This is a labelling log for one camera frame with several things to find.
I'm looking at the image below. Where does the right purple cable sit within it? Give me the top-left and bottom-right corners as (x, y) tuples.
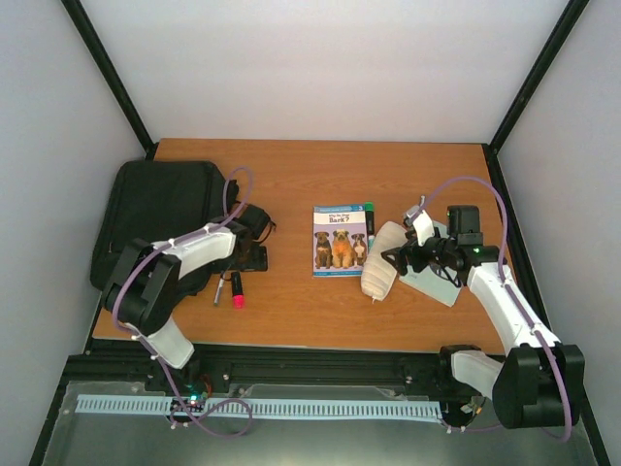
(419, 175), (573, 443)

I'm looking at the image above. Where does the left black frame post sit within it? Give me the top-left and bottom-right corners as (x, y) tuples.
(60, 0), (159, 160)

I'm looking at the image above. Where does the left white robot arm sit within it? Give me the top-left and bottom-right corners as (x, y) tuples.
(101, 205), (276, 391)

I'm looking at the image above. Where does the black frame post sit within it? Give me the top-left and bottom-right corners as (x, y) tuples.
(487, 0), (590, 159)
(60, 0), (159, 160)

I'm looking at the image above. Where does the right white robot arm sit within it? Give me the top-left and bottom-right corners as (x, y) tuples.
(381, 206), (585, 431)

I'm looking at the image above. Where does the blue cap pen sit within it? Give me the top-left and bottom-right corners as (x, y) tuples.
(213, 272), (226, 307)

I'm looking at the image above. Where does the black aluminium rail base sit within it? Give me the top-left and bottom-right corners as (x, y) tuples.
(62, 340), (476, 401)

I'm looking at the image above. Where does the green cap black highlighter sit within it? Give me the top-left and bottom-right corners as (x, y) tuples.
(365, 202), (375, 237)

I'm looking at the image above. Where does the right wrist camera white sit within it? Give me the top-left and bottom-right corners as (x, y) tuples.
(403, 195), (435, 247)

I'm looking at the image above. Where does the black student bag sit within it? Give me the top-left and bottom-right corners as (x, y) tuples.
(90, 160), (240, 291)

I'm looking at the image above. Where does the beige fabric pencil case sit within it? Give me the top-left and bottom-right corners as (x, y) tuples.
(360, 221), (407, 301)

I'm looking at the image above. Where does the dog picture book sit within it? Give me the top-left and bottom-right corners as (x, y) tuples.
(312, 204), (369, 277)

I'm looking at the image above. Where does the grey booklet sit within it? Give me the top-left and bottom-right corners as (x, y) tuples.
(398, 221), (463, 307)

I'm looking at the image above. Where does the right black frame post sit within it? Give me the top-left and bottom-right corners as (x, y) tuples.
(487, 0), (590, 159)

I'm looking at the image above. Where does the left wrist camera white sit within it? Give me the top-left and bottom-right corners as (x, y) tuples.
(239, 205), (272, 240)

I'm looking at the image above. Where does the light blue cable duct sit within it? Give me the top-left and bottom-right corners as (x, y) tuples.
(75, 394), (442, 422)

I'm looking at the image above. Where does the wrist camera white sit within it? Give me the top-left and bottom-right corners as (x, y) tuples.
(403, 195), (435, 247)
(239, 205), (272, 240)

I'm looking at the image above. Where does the pink cap black highlighter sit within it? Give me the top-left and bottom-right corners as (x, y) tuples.
(230, 271), (245, 309)

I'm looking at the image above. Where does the purple cable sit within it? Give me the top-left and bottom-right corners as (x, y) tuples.
(111, 166), (256, 438)
(419, 175), (573, 443)

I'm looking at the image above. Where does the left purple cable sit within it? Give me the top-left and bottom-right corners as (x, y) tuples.
(111, 166), (256, 438)

